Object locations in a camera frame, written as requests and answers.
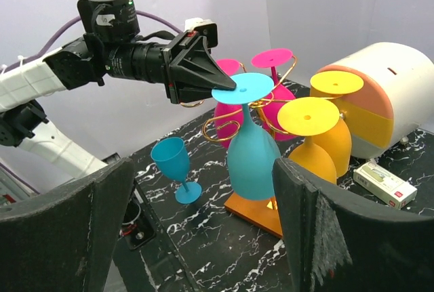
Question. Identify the blue wine glass front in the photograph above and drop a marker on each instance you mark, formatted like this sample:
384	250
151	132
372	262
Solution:
172	159

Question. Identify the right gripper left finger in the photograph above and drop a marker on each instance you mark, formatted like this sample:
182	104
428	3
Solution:
64	240

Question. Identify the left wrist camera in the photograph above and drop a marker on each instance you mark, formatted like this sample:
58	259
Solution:
204	27

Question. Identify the pink yellow cylinder box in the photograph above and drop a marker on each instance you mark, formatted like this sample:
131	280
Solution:
384	91

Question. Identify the aluminium frame rail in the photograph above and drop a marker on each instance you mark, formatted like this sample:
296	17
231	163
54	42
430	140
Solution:
13	190

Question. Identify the orange wine glass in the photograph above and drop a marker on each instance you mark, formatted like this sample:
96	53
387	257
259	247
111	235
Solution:
334	129
308	117

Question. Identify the blue wine glass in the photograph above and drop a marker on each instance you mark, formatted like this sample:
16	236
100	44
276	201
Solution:
252	152
172	159

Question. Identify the wooden rack base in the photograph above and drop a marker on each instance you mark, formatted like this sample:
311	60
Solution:
263	214

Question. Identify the black marble mat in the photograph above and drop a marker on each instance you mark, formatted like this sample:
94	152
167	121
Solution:
199	247

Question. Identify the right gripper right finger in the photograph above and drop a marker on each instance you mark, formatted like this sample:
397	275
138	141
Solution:
337	240

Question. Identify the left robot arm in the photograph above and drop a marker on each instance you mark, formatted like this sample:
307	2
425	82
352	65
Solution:
111	45

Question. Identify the small white box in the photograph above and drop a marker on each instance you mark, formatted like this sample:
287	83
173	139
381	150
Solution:
384	185

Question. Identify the gold wire glass rack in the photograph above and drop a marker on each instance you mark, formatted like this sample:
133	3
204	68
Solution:
227	119

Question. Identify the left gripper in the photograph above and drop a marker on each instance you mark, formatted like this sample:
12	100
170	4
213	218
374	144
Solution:
189	71

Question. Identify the orange wine glass front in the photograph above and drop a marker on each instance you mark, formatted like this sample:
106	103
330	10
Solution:
308	117

